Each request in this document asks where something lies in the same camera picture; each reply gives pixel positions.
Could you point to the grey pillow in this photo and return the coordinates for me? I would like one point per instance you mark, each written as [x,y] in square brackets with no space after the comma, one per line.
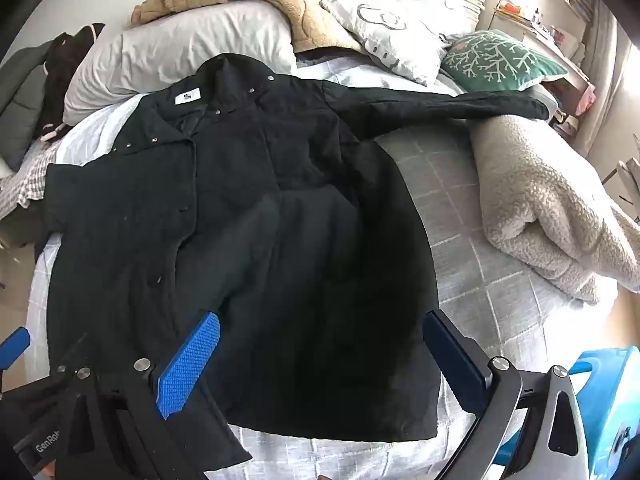
[175,45]

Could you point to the white shelf unit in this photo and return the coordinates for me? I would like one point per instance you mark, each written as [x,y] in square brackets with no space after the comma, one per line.
[550,30]

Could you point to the green pillow with white pattern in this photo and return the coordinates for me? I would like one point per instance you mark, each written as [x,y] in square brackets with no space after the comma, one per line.
[495,60]

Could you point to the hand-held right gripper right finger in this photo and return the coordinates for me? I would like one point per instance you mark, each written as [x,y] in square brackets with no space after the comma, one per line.
[455,365]

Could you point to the black quilted jacket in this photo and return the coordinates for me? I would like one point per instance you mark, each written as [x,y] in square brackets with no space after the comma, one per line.
[250,210]

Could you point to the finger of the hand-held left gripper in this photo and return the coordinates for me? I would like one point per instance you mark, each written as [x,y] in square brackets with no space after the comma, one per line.
[12,347]

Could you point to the black garment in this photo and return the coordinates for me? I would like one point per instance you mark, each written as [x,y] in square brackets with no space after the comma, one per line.
[65,60]

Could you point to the white printed pillow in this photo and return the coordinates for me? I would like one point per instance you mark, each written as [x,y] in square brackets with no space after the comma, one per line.
[400,25]

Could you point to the beige folded fleece blanket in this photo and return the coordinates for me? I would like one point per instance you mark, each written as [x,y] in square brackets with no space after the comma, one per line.
[540,200]

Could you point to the gingham cloth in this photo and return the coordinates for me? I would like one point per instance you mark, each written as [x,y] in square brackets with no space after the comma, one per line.
[30,175]

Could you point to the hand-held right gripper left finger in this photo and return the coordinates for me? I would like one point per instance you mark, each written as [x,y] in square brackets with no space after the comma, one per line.
[190,365]

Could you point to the blue plastic stool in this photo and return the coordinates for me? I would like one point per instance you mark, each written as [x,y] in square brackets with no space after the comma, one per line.
[605,400]

